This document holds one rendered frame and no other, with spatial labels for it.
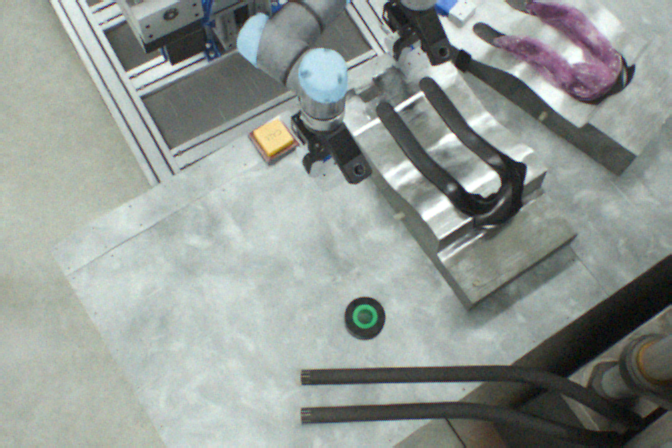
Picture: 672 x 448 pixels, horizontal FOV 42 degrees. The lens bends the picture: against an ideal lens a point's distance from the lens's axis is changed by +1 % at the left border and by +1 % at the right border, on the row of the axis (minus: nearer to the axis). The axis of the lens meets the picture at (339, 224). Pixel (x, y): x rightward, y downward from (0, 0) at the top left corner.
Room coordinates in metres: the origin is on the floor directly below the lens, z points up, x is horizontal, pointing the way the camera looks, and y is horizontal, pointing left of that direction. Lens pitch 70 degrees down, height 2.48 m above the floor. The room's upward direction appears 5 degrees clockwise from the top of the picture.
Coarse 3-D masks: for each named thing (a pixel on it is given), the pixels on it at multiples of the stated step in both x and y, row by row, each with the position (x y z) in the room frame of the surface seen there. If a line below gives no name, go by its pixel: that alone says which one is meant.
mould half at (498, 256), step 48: (384, 96) 0.85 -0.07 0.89; (384, 144) 0.74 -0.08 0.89; (432, 144) 0.75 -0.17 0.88; (384, 192) 0.67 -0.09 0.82; (432, 192) 0.63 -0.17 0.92; (480, 192) 0.64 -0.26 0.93; (528, 192) 0.67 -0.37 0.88; (432, 240) 0.55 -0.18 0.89; (480, 240) 0.57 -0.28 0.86; (528, 240) 0.57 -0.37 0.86; (480, 288) 0.47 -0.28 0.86
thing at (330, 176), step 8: (328, 160) 0.67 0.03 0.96; (320, 168) 0.65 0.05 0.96; (328, 168) 0.65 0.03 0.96; (336, 168) 0.65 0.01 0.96; (320, 176) 0.63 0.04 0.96; (328, 176) 0.63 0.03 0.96; (336, 176) 0.64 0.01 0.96; (320, 184) 0.63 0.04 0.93; (328, 184) 0.63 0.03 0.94; (336, 184) 0.64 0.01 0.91
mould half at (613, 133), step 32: (480, 0) 1.12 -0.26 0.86; (544, 0) 1.12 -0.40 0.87; (576, 0) 1.11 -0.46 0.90; (448, 32) 1.03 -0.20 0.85; (512, 32) 1.04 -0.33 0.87; (544, 32) 1.03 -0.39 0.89; (608, 32) 1.05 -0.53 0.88; (480, 64) 0.96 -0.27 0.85; (512, 64) 0.95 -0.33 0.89; (640, 64) 0.96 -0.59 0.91; (512, 96) 0.91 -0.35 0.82; (544, 96) 0.88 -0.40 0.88; (608, 96) 0.88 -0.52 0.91; (640, 96) 0.89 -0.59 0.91; (576, 128) 0.83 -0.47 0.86; (608, 128) 0.81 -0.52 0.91; (640, 128) 0.81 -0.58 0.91; (608, 160) 0.77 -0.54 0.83
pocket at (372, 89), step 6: (372, 78) 0.89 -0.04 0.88; (366, 84) 0.88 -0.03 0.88; (372, 84) 0.89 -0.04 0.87; (378, 84) 0.88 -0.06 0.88; (354, 90) 0.86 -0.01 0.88; (360, 90) 0.87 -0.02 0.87; (366, 90) 0.87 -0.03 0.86; (372, 90) 0.87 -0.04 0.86; (378, 90) 0.88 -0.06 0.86; (384, 90) 0.86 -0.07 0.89; (360, 96) 0.86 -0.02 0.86; (366, 96) 0.86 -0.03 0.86; (372, 96) 0.86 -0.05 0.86; (378, 96) 0.86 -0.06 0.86; (366, 102) 0.85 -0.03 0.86
